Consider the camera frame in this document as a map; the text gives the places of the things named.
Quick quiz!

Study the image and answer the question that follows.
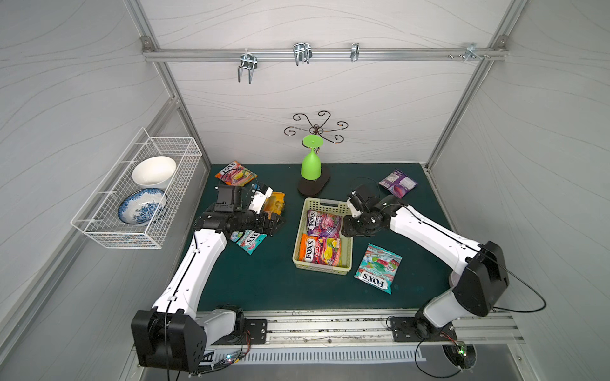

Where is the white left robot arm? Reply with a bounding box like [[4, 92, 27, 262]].
[[131, 210, 285, 374]]

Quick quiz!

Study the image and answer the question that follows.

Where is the green plastic wine glass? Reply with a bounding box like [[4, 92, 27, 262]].
[[301, 134, 323, 181]]

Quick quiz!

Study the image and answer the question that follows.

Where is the yellow Cocoaland gummy bag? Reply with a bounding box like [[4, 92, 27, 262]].
[[263, 191, 285, 219]]

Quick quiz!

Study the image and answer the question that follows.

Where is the dark oval stand base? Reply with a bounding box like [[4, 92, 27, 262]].
[[297, 165, 330, 198]]

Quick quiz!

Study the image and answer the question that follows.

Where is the teal Fox's mint bag right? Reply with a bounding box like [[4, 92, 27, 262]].
[[354, 244, 403, 295]]

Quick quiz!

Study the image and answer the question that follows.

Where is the aluminium crossbar rail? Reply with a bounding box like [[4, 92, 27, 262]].
[[143, 47, 508, 64]]

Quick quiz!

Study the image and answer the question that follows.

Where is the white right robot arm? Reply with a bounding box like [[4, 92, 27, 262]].
[[342, 185, 509, 339]]

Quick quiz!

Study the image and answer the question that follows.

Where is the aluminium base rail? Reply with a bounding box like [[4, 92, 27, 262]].
[[244, 309, 525, 349]]

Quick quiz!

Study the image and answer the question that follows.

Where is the metal double hook left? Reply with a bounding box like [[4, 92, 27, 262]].
[[238, 52, 258, 84]]

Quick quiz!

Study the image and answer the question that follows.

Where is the white bowl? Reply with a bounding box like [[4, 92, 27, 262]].
[[132, 156, 177, 190]]

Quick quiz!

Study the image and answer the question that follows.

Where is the metal single hook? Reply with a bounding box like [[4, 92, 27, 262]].
[[350, 43, 360, 62]]

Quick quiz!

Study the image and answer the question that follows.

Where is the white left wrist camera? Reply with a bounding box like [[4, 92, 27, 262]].
[[248, 184, 273, 214]]

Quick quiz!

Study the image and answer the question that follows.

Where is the metal double hook middle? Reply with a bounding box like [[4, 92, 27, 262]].
[[292, 42, 313, 66]]

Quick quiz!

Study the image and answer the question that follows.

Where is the white wire wall basket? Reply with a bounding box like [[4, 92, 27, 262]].
[[71, 129, 202, 249]]

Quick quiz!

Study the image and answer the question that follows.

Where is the metal double hook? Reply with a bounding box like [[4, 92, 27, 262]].
[[238, 52, 258, 84], [292, 42, 313, 66]]

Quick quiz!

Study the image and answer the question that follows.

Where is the Fox's Fruits bag far corner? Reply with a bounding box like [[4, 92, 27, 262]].
[[215, 160, 257, 187]]

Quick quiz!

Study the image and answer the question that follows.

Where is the purple Fox's Berries bag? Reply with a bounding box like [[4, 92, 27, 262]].
[[306, 210, 342, 238]]

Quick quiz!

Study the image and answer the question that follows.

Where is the pale green plastic basket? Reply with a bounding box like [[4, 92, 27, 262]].
[[292, 198, 353, 276]]

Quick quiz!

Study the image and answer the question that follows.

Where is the teal Fox's Mint Blossom bag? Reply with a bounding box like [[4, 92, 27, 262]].
[[230, 230, 267, 255]]

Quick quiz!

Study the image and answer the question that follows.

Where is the blue patterned plate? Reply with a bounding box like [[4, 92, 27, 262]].
[[118, 188, 167, 225]]

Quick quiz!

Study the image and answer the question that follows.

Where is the white perforated cable duct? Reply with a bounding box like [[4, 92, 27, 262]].
[[238, 345, 427, 365]]

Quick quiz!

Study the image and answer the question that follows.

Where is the purple candy bag far right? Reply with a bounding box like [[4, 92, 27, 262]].
[[378, 169, 418, 198]]

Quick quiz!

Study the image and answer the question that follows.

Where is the metal hook right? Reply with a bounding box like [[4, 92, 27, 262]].
[[447, 43, 491, 63]]

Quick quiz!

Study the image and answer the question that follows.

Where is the orange Fox's Fruits bag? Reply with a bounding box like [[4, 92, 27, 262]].
[[298, 234, 341, 266]]

